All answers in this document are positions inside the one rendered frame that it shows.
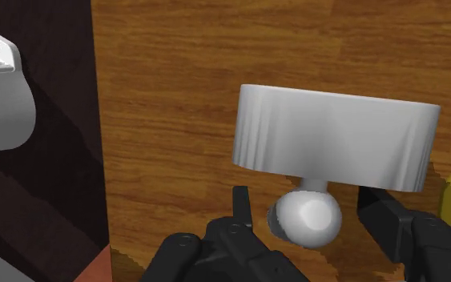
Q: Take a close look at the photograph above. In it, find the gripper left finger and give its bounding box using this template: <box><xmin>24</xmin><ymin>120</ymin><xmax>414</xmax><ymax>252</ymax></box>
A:
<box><xmin>139</xmin><ymin>185</ymin><xmax>308</xmax><ymax>282</ymax></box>

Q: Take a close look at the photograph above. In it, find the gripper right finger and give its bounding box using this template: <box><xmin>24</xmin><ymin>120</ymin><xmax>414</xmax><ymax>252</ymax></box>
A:
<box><xmin>356</xmin><ymin>186</ymin><xmax>451</xmax><ymax>282</ymax></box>

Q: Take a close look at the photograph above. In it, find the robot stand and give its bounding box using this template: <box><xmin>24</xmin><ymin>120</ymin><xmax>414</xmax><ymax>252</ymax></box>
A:
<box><xmin>0</xmin><ymin>0</ymin><xmax>114</xmax><ymax>282</ymax></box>

